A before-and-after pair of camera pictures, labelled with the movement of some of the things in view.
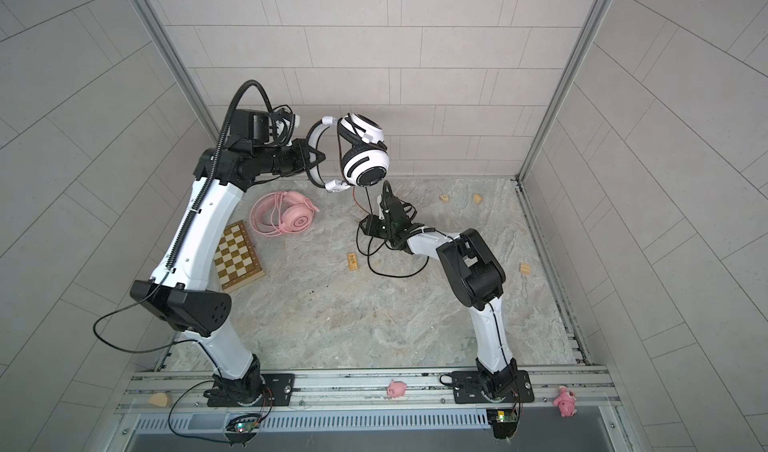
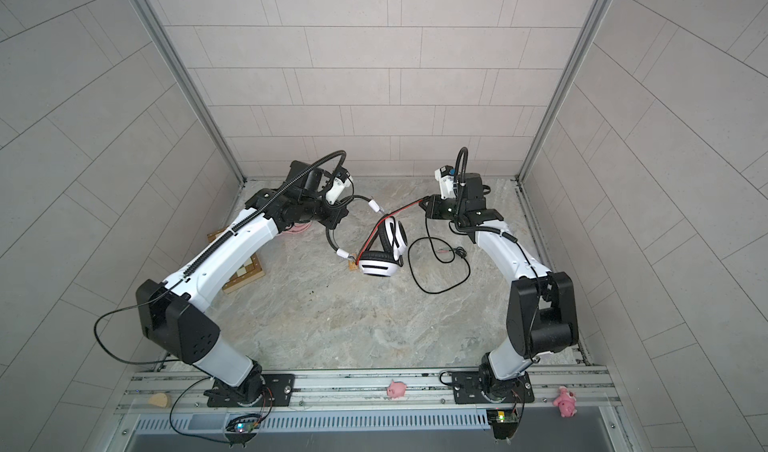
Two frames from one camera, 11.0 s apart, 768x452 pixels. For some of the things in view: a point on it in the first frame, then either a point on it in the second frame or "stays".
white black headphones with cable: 364,157 -> 381,254
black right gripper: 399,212 -> 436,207
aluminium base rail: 573,410 stays
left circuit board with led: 243,429 stays
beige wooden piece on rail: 159,399 stays
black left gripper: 299,150 -> 337,213
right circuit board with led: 504,422 stays
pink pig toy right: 566,402 stays
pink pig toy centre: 396,389 stays
